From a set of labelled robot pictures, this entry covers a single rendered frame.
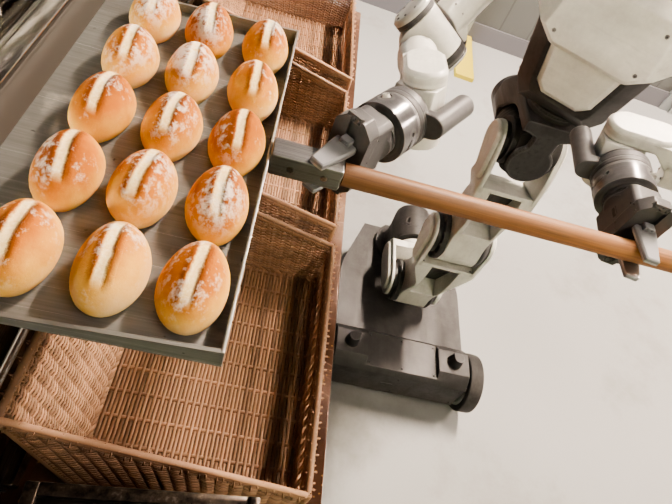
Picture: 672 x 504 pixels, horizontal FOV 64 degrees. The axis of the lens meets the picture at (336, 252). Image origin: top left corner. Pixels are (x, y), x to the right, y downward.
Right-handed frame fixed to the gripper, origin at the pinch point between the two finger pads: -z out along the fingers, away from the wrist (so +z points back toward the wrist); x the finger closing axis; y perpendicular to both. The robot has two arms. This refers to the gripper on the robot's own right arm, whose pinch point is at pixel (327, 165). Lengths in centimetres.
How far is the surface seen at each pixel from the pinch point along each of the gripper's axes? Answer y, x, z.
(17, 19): 6.8, -24.0, -31.0
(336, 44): 72, 64, 117
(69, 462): 5, 48, -36
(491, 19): 77, 107, 311
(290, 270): 11, 60, 25
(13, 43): 5.7, -23.4, -32.0
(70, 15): 9.3, -21.4, -26.1
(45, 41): 7.1, -21.8, -29.3
